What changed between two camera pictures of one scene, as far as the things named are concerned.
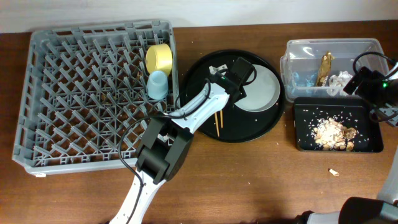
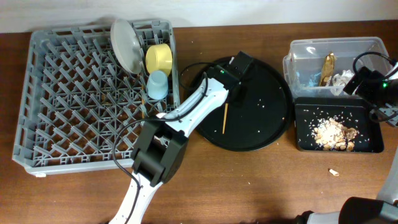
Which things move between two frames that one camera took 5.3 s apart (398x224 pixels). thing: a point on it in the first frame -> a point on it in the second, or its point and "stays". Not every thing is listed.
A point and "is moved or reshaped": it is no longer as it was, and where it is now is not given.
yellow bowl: [158, 57] stays
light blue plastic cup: [157, 85] stays
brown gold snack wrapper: [325, 68] is moved or reshaped
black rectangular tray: [335, 124] stays
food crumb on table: [333, 172] stays
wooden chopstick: [217, 124] -> [143, 101]
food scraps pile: [331, 134] stays
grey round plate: [263, 93] -> [127, 45]
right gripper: [370, 78] stays
